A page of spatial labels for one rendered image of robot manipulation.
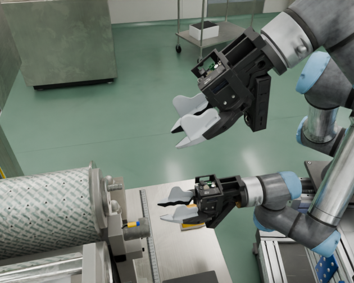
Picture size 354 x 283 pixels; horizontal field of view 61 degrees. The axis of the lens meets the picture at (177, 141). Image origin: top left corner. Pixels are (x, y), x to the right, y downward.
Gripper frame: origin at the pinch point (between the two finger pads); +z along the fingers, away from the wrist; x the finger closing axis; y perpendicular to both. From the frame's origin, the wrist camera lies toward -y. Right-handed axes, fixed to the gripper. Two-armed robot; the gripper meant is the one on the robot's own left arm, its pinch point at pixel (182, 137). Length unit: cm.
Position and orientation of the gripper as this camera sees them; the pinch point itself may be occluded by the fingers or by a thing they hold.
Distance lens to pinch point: 53.1
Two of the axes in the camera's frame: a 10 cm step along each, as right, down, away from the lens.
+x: 2.0, 6.3, -7.5
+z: -7.5, 5.9, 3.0
